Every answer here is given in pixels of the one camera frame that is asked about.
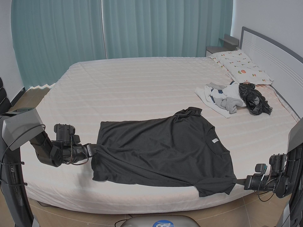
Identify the black T-shirt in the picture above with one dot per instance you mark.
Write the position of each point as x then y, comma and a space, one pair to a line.
161, 155

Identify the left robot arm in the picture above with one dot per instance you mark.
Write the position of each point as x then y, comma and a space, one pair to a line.
45, 148

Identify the white printed pillow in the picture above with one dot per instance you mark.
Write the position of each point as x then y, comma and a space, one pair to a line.
243, 65

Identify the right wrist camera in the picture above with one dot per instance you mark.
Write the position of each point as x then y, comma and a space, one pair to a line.
260, 169

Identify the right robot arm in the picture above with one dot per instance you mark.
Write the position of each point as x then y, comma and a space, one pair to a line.
281, 183

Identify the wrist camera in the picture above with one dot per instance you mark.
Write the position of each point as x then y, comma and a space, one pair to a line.
260, 169
75, 139

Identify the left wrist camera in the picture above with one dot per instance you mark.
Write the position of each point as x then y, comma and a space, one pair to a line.
75, 139

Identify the grey bedside table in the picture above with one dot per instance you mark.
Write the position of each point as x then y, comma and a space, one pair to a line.
224, 46

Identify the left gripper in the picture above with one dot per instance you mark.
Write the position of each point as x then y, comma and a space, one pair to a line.
88, 149

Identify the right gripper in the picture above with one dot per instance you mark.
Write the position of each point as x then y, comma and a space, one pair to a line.
253, 182

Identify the black garment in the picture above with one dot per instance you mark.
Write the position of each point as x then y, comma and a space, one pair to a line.
255, 98

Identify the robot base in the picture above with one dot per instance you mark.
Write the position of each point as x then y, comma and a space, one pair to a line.
142, 222

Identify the pile of clothes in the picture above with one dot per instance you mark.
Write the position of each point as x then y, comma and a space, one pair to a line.
224, 98

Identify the bed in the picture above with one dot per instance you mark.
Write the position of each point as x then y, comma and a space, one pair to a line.
130, 86

